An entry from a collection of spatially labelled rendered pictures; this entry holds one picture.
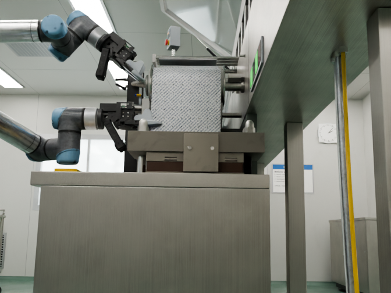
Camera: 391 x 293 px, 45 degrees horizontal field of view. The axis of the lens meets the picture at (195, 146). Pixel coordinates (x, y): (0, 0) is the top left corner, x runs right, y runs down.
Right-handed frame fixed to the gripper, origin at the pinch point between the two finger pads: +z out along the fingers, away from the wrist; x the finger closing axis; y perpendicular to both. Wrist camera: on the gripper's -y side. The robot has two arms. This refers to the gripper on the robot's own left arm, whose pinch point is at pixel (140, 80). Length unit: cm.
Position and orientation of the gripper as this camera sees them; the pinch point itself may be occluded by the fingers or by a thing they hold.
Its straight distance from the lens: 172.6
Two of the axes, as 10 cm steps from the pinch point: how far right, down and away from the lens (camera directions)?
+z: 7.6, 6.4, -1.2
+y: 6.5, -7.5, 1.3
